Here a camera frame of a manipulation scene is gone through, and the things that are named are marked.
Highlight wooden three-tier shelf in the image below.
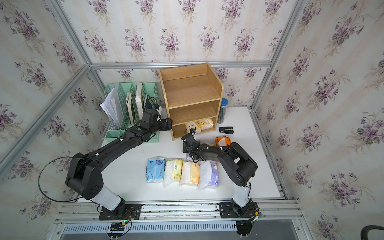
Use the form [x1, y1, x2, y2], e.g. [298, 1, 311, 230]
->
[159, 63, 224, 140]

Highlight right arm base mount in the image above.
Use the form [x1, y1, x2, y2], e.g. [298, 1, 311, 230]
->
[216, 200, 260, 219]

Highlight white purple tissue pack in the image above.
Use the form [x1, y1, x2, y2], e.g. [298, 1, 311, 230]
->
[198, 161, 220, 190]

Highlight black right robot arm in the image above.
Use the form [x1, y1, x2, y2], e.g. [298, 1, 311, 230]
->
[182, 134, 258, 208]

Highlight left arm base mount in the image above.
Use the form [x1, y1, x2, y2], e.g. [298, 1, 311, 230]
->
[99, 199, 143, 221]

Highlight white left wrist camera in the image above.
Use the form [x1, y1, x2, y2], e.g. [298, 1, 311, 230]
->
[152, 104, 162, 114]

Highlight orange-yellow tissue pack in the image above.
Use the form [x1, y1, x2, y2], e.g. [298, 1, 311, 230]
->
[180, 162, 200, 186]

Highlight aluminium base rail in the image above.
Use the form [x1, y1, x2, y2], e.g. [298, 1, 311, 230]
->
[46, 198, 313, 240]

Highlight blue-lidded cylindrical container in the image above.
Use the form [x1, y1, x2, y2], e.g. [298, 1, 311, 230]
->
[218, 98, 229, 124]

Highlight black stapler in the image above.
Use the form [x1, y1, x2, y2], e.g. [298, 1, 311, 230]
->
[219, 127, 234, 135]

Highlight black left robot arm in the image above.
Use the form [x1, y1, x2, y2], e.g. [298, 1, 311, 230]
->
[65, 109, 173, 215]

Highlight yellow-green tissue pack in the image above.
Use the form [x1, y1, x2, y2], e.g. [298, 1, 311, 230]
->
[163, 158, 184, 187]

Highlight blue tissue pack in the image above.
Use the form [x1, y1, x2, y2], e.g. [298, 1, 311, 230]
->
[146, 157, 166, 183]

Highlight green plastic file organizer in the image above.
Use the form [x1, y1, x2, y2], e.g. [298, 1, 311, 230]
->
[104, 82, 161, 143]

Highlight white paper sheets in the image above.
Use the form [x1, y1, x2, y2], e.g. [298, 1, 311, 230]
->
[100, 84, 124, 130]

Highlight dark blue booklet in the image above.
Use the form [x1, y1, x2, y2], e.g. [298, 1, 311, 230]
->
[144, 94, 157, 110]

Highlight orange tissue pack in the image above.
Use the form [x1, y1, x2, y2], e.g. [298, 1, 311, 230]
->
[215, 136, 232, 147]

